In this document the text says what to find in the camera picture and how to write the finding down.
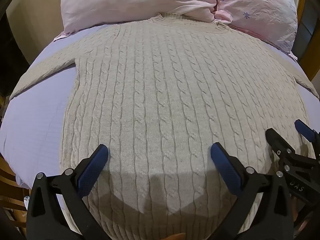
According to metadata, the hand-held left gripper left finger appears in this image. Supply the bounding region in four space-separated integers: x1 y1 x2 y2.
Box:
26 144 109 240

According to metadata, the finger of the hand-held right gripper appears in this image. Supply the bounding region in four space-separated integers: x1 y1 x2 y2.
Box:
265 128 304 172
294 119 320 147

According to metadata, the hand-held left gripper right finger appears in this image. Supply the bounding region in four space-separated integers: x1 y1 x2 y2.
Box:
210 142 296 240

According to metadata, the beige cable-knit sweater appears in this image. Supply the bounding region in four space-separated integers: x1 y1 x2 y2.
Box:
9 12 316 240

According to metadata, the lavender bed sheet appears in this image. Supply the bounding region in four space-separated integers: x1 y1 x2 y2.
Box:
0 22 310 190

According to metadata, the wooden chair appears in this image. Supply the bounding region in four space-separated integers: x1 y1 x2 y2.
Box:
0 152 32 233

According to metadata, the pink floral pillow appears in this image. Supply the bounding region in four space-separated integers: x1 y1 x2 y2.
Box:
214 0 298 60
54 0 220 42

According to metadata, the wooden bed frame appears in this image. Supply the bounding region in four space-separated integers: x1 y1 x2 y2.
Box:
297 0 320 83

